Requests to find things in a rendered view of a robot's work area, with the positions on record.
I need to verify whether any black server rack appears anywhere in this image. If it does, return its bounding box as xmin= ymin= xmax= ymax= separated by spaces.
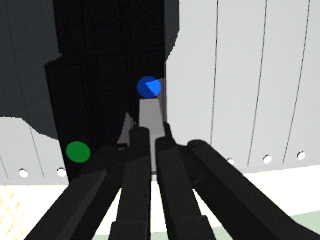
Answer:
xmin=0 ymin=0 xmax=320 ymax=186

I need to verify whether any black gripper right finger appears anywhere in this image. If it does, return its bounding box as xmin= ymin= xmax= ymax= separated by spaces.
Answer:
xmin=149 ymin=98 xmax=320 ymax=240

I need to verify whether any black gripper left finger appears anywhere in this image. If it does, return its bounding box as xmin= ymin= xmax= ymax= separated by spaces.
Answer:
xmin=23 ymin=99 xmax=154 ymax=240

